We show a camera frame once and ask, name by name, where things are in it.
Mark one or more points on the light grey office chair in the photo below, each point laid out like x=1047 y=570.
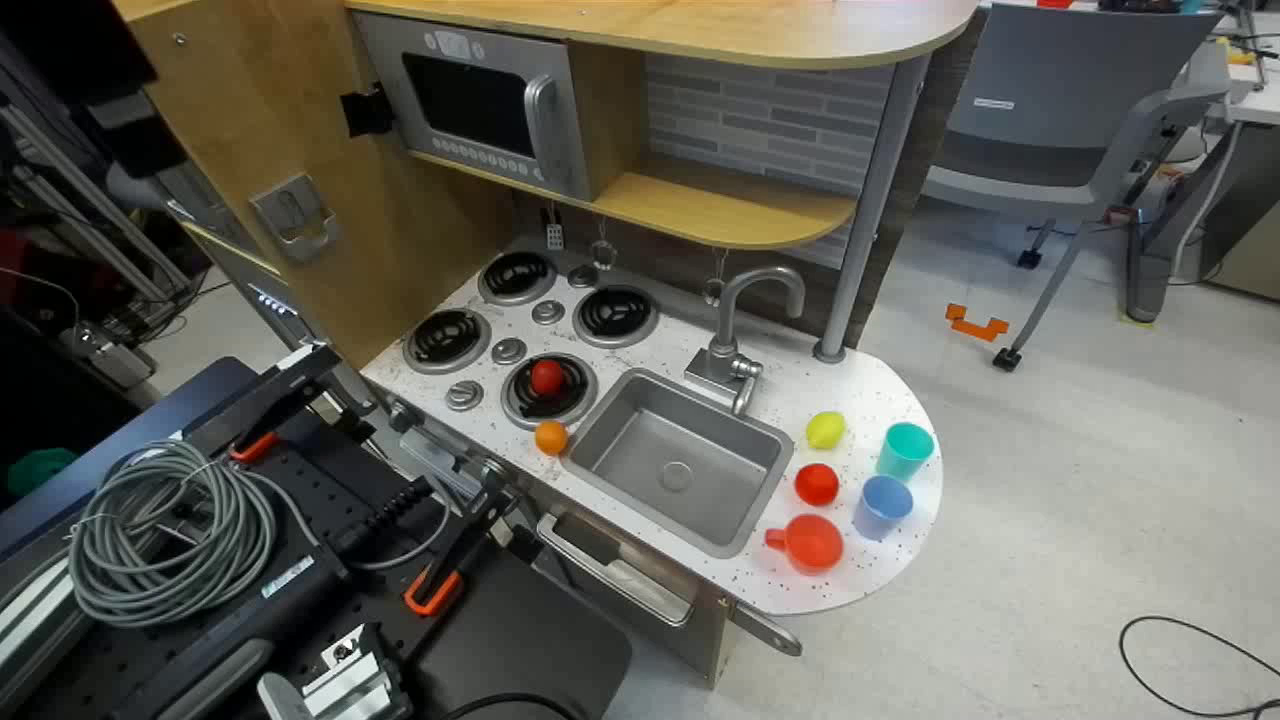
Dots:
x=1055 y=94

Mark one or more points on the silver stove knob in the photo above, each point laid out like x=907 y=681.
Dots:
x=549 y=311
x=467 y=395
x=511 y=348

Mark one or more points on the desk with grey cabinet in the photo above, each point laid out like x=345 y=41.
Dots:
x=1245 y=200

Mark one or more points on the silver toy faucet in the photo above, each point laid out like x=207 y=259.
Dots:
x=724 y=361

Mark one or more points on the red toy ball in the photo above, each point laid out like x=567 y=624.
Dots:
x=546 y=379

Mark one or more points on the teal plastic cup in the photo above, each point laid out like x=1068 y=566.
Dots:
x=907 y=448

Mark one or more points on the grey plastic dispenser tray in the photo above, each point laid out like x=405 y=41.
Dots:
x=295 y=214

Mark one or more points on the silver metal bracket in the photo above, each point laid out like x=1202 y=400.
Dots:
x=348 y=675

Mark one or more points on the orange toy ball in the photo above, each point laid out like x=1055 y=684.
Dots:
x=554 y=437

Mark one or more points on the small black mounted box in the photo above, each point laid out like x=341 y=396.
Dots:
x=364 y=114

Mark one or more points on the grey toy sink basin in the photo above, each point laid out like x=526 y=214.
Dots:
x=667 y=463

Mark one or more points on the blue plastic cup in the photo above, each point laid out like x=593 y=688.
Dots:
x=883 y=509

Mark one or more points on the orange plastic bracket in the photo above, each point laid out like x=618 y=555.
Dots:
x=972 y=326

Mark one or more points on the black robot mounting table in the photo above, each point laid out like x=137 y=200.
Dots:
x=507 y=640

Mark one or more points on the small red cup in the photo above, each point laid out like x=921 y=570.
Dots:
x=817 y=485

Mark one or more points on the grey toy microwave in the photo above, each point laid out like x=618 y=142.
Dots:
x=467 y=100

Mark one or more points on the grey kitchen support pole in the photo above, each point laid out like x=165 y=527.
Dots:
x=864 y=214

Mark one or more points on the black metal stand frame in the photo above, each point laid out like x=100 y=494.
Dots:
x=80 y=224

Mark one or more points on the wooden toy kitchen unit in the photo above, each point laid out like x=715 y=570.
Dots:
x=266 y=83

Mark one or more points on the black coil toy burner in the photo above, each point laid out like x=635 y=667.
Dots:
x=516 y=279
x=444 y=338
x=521 y=400
x=615 y=314

